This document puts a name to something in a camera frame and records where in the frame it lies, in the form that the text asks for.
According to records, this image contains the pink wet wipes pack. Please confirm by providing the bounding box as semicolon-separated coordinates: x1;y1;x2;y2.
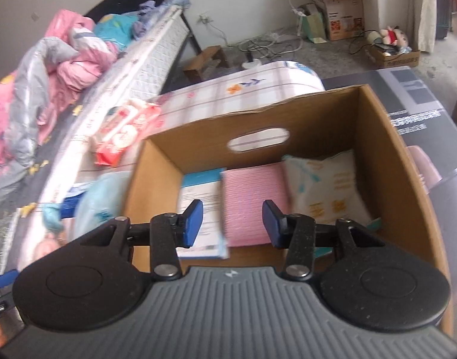
91;100;161;167

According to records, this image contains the white power strip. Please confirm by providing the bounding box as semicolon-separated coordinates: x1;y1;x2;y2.
241;58;262;70

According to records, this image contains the teal pillow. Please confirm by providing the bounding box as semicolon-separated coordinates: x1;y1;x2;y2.
93;12;137;51

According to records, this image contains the open cardboard box with items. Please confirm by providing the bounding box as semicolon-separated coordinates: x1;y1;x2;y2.
311;0;365;41

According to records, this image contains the low cardboard tray box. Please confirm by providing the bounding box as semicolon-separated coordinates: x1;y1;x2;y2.
366;45;421;69

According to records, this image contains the brown cardboard storage box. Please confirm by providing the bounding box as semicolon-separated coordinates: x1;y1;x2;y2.
114;86;452;346

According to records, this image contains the white cotton pad pack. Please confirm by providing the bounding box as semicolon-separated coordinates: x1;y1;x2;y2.
283;150;374;225

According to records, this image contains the white plastic bag bundle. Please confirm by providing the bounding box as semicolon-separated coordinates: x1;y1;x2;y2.
69;171;131;240

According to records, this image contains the white teal booklet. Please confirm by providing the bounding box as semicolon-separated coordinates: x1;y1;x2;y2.
176;168;229;259

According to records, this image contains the plush doll red white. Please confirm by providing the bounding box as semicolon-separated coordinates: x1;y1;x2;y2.
379;26;412;54

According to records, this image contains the small wooden stool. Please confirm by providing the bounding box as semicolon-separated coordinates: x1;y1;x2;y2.
183;45;230;83

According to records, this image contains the plaid floral mattress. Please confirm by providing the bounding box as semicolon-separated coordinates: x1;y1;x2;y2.
4;60;326;270

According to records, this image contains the bed with patterned sheet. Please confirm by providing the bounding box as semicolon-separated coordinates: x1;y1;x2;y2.
0;6;189;274

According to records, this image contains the purple cloth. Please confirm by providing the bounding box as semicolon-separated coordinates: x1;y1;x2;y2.
132;0;191;41

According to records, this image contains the wall power outlet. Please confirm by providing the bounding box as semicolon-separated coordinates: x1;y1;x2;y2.
198;14;213;26

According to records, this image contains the grey printed flat carton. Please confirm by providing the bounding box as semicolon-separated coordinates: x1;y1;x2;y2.
321;66;457;255

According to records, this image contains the light blue towel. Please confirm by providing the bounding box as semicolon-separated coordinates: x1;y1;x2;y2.
42;203;64;234

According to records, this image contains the pink grey quilt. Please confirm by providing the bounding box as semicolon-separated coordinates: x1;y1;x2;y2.
0;10;121;204

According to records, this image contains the pink scrubbing sponge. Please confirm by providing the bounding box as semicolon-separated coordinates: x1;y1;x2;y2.
221;163;289;248

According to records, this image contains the green paper bag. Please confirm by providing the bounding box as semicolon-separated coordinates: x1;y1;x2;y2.
299;3;327;45

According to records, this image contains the blue white tissue pack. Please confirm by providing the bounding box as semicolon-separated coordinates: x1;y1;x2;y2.
59;182;91;220

